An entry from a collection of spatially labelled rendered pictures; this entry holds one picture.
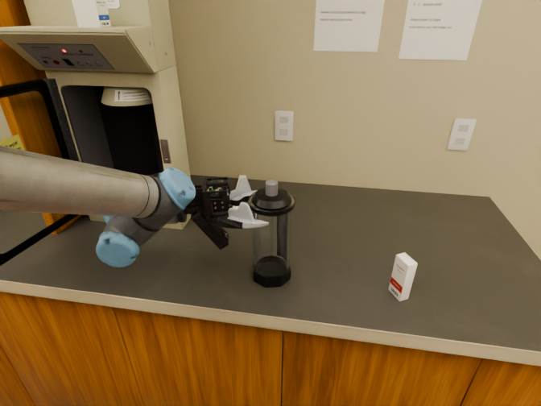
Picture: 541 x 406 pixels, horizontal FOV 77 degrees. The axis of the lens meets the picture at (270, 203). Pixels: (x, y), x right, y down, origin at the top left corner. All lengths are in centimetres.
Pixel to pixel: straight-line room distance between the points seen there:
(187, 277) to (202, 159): 67
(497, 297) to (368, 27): 87
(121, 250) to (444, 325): 69
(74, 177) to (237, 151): 97
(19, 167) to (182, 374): 81
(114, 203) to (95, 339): 67
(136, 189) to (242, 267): 45
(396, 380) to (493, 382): 21
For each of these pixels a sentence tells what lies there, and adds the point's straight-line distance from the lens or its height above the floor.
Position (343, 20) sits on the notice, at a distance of 127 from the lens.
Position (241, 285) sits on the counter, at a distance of 89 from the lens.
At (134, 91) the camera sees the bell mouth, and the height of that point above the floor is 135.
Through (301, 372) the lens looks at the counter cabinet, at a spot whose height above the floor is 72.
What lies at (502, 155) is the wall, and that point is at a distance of 149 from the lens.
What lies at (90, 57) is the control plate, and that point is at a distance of 96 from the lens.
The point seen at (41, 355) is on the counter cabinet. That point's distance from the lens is 138.
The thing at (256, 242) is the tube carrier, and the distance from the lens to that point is 82.
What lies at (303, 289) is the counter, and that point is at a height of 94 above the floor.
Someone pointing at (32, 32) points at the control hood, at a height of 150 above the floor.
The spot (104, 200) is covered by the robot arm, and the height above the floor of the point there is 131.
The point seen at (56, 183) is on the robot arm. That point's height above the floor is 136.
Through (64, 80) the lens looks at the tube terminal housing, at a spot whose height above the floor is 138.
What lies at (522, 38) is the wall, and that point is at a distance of 139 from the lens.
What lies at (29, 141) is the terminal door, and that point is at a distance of 108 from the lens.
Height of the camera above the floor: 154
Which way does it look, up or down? 29 degrees down
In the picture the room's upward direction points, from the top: straight up
